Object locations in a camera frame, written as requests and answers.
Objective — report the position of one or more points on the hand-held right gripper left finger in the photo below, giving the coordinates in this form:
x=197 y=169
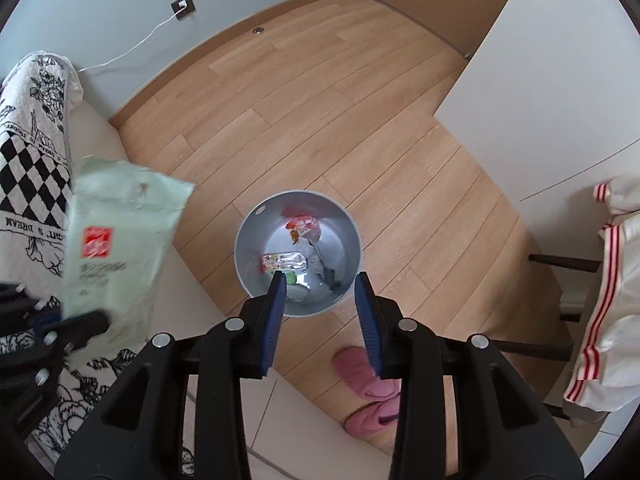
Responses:
x=272 y=322

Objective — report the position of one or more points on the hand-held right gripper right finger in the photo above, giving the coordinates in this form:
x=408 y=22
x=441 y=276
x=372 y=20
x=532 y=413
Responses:
x=370 y=332

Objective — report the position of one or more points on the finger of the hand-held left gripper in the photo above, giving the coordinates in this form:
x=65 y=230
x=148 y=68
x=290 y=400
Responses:
x=25 y=300
x=82 y=327

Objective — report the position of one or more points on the bright green wrapper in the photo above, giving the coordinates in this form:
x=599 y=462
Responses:
x=299 y=278

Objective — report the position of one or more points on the grey wrapper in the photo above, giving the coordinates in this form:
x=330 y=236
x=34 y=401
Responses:
x=332 y=279

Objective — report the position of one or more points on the white tissue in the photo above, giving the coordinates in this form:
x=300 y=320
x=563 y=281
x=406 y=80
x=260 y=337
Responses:
x=314 y=257

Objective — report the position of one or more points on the silver metal trash bin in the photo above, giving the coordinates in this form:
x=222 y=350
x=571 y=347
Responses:
x=260 y=245

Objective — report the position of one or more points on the green wet wipe packet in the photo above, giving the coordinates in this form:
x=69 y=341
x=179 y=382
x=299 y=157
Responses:
x=125 y=240

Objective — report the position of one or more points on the red candy wrapper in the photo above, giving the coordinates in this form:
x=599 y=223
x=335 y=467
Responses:
x=302 y=225

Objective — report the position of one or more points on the pink slipper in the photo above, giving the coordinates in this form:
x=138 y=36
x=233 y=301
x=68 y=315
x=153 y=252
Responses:
x=372 y=419
x=362 y=367

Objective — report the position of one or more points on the black legged chair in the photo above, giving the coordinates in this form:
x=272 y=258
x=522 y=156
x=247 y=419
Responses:
x=565 y=262

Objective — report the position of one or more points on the white red striped cloth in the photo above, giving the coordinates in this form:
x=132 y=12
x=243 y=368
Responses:
x=615 y=340

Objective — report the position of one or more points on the white wardrobe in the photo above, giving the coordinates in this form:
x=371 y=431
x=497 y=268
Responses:
x=550 y=85

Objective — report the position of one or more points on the wall socket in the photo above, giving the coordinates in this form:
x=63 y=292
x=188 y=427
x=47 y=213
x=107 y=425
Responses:
x=182 y=6

